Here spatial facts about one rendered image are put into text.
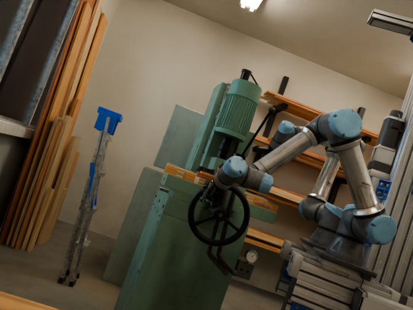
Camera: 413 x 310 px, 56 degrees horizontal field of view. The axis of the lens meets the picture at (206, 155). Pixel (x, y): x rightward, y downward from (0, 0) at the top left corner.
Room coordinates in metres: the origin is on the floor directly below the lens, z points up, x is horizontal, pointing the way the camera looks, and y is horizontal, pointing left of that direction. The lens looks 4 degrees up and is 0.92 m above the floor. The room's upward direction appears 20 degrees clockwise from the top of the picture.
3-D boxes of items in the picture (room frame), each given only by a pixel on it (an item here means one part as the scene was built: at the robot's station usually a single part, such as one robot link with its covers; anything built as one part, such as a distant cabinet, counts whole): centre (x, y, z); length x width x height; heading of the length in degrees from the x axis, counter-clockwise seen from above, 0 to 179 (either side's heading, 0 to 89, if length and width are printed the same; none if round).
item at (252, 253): (1.93, -0.38, 0.65); 0.06 x 0.04 x 0.08; 101
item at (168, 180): (1.99, -0.14, 0.87); 0.61 x 0.30 x 0.06; 101
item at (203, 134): (2.37, -0.02, 1.16); 0.22 x 0.22 x 0.72; 11
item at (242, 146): (2.33, -0.19, 1.22); 0.09 x 0.08 x 0.15; 11
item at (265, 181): (1.44, -0.20, 0.99); 0.11 x 0.11 x 0.08; 8
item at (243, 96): (2.09, -0.08, 1.35); 0.18 x 0.18 x 0.31
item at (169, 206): (2.21, -0.06, 0.76); 0.57 x 0.45 x 0.09; 11
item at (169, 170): (2.10, -0.15, 0.92); 0.67 x 0.02 x 0.04; 101
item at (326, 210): (2.12, -0.76, 0.98); 0.13 x 0.12 x 0.14; 35
